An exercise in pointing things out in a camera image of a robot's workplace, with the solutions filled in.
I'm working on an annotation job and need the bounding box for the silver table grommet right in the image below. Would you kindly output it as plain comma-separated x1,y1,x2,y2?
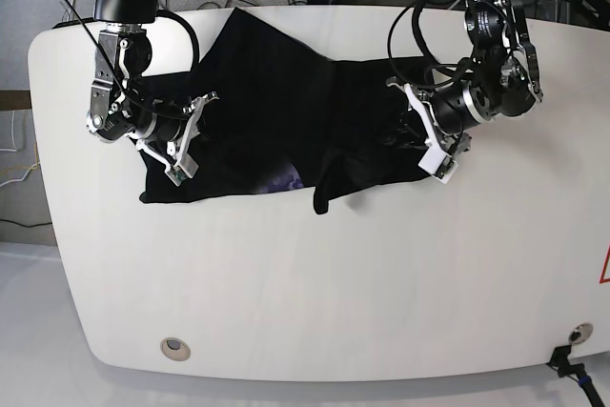
568,322,594,345

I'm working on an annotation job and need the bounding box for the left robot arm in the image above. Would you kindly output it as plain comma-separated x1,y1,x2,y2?
406,0,543,137

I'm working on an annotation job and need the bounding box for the white cable on floor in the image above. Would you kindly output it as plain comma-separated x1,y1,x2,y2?
0,110,39,188

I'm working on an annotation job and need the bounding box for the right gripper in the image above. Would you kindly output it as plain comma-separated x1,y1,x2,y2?
142,112,187,154

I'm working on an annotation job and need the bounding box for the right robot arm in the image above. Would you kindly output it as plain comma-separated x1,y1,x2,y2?
87,0,200,149

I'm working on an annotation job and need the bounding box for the table grommet hole left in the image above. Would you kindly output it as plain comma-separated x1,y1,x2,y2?
160,337,191,362

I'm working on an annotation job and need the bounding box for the black T-shirt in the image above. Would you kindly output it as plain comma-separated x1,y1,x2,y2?
140,10,429,214

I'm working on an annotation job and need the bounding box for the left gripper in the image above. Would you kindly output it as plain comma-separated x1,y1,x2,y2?
430,90,470,135

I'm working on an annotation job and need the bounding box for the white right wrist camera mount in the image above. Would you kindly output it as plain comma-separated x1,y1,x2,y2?
130,92,219,187

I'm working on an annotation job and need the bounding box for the black clamp with cable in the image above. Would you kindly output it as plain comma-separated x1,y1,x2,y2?
547,345,605,407

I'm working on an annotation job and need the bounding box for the red warning triangle sticker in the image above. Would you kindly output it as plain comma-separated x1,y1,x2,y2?
600,249,610,284

